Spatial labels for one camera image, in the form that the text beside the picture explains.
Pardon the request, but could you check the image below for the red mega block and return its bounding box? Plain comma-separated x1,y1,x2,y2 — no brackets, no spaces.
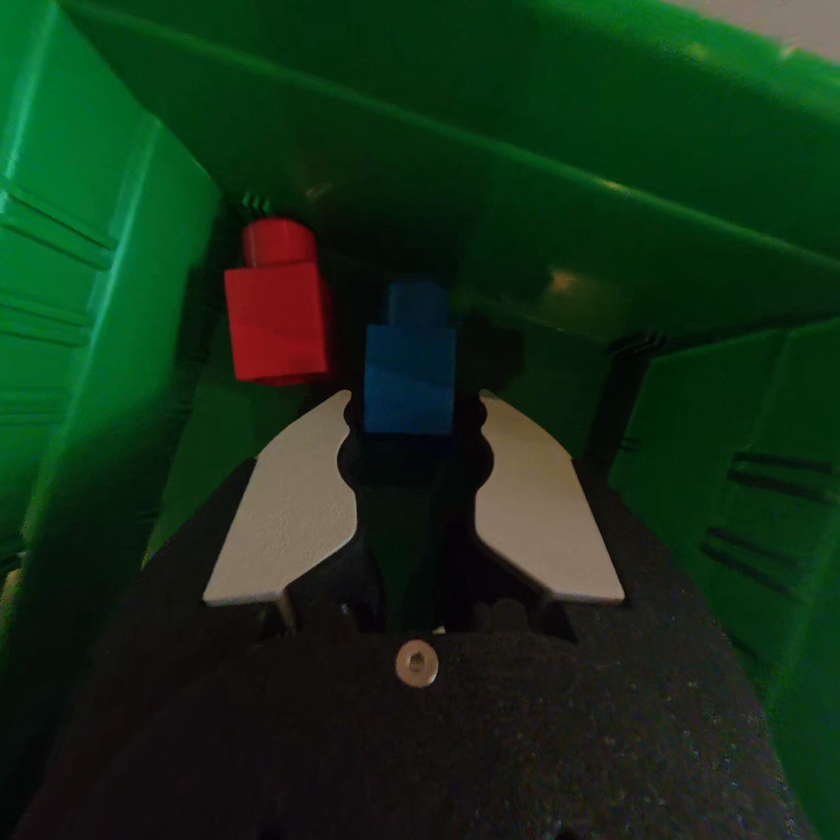
223,217,333,387

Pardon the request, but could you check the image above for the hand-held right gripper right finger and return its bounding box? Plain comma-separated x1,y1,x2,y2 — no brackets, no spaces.
472,388,626,605

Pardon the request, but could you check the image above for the green plastic bin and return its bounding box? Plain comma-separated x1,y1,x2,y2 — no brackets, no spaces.
0,0,840,840

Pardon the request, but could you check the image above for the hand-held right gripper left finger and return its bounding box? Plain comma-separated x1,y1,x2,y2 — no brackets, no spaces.
202,389,360,608

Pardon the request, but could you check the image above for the blue mega block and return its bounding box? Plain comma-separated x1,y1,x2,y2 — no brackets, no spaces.
363,281,458,439

